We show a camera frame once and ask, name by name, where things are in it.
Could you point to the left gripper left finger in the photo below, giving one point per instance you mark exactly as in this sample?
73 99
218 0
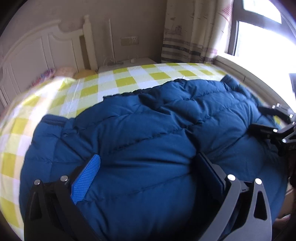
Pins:
52 212

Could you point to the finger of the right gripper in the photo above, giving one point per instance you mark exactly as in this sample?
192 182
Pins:
266 132
284 113

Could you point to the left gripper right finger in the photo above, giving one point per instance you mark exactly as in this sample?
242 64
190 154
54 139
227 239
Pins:
227 208

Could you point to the blue puffer jacket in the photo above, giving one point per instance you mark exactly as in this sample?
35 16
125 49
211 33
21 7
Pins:
149 185

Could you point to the striped boat print curtain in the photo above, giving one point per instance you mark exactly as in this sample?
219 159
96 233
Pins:
196 31

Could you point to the yellow checked bed sheet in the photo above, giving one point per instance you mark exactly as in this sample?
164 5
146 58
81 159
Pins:
68 97

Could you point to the floral patterned pillow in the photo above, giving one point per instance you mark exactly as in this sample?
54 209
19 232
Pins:
48 74

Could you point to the cream textured pillow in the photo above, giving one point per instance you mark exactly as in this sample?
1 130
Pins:
65 72

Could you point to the yellow pillow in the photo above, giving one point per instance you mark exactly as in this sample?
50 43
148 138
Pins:
84 73

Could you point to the white bedside table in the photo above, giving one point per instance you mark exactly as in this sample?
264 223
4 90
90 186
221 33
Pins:
125 64

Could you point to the white wooden headboard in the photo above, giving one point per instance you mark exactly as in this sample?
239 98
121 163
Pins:
42 48

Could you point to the window frame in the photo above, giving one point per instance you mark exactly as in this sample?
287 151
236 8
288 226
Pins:
262 41

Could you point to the wall socket plate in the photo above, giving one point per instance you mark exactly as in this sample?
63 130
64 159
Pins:
128 41

